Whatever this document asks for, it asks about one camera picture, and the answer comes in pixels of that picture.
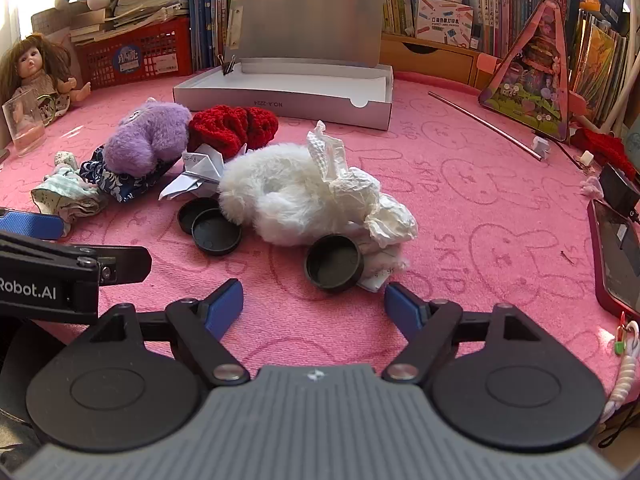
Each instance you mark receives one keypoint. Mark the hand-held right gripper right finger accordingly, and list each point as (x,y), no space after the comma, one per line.
(404,309)

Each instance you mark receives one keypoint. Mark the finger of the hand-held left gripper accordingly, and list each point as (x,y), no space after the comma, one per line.
(115,262)
(30,225)

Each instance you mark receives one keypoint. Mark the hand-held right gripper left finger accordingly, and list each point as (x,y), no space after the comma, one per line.
(224,307)

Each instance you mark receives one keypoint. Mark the green floral cloth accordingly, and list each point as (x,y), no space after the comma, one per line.
(65,197)

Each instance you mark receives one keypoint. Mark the white paper scrap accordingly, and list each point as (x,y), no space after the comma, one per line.
(382,265)

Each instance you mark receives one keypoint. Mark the black round lid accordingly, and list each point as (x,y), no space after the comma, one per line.
(334,262)
(187,215)
(216,232)

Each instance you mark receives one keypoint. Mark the blue patterned cloth pouch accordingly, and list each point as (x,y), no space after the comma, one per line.
(117,186)

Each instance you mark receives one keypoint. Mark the white plush toy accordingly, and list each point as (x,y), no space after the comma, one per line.
(280,195)

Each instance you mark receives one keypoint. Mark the purple plush toy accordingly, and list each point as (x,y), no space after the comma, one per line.
(145,140)

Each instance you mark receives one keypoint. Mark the textured white tissue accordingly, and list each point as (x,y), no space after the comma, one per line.
(332,165)

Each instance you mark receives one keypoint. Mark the red knitted scrunchie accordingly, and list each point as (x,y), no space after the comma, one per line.
(230,127)

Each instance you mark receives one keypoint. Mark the silver cardboard box with lid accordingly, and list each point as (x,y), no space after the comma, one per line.
(305,25)

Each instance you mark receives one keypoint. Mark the pink rabbit-print blanket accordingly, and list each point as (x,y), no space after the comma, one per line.
(500,240)

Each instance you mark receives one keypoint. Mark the brown-haired doll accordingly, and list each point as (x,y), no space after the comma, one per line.
(30,65)

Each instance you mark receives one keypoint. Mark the thin metal rod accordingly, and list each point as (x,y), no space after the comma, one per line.
(480,121)

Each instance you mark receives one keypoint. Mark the small white clip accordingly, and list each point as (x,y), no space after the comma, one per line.
(540,146)

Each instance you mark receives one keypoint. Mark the red plastic basket with label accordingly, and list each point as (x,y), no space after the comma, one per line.
(160,55)

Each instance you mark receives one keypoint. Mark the phone in red case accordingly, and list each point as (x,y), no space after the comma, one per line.
(615,265)

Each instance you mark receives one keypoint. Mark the small pink trinket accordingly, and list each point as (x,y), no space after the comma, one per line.
(591,186)

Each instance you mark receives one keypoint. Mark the black binder clip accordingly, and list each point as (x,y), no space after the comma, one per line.
(229,66)

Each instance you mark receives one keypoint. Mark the small white cube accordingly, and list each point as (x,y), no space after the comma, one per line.
(584,161)

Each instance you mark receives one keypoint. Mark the black power adapter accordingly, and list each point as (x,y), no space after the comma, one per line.
(617,190)

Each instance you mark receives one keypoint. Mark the wooden drawer unit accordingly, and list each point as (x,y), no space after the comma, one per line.
(430,60)

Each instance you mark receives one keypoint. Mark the red knitted cloth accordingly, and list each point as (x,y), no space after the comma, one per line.
(607,152)

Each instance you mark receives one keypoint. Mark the pink triangular house toy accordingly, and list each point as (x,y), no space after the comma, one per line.
(535,80)

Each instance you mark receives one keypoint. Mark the row of thin upright books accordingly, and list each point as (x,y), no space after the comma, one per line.
(210,10)

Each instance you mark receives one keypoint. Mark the white label printer box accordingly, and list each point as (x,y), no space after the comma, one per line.
(444,22)

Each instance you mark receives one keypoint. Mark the white plastic pipes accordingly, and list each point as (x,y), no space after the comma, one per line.
(620,100)

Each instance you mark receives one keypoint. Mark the row of shelf books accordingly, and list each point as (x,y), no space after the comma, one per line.
(500,10)

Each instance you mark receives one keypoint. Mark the colourful picture books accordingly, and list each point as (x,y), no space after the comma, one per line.
(597,60)

